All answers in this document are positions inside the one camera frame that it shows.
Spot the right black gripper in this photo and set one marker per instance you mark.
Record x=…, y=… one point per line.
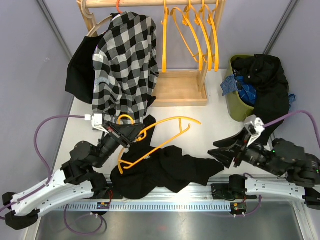
x=228, y=147

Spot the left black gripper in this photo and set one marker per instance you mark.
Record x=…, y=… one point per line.
x=128, y=132

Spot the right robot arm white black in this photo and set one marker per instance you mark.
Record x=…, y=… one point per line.
x=300, y=170

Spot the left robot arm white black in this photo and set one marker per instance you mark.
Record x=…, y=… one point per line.
x=74, y=181

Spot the blue checked shirt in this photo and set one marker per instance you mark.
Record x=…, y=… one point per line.
x=240, y=85

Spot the black white checkered shirt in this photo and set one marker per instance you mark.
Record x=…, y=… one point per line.
x=125, y=66

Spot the black t-shirt on rack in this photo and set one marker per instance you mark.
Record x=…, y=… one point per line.
x=80, y=77

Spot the red orange hanger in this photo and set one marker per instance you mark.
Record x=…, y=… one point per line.
x=118, y=6

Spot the green laundry basket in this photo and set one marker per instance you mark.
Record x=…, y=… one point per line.
x=237, y=109

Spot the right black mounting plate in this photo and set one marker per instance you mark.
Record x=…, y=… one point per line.
x=220, y=191

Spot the wooden clothes rack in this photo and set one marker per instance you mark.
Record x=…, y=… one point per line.
x=184, y=88

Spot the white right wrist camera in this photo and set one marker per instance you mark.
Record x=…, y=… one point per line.
x=255, y=127

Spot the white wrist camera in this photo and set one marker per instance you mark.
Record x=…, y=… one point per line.
x=255, y=127
x=96, y=120

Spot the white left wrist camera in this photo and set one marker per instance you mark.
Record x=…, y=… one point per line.
x=96, y=120

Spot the aluminium rail base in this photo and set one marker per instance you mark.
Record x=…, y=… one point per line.
x=237, y=187

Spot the white slotted cable duct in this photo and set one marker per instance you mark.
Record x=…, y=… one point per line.
x=144, y=206

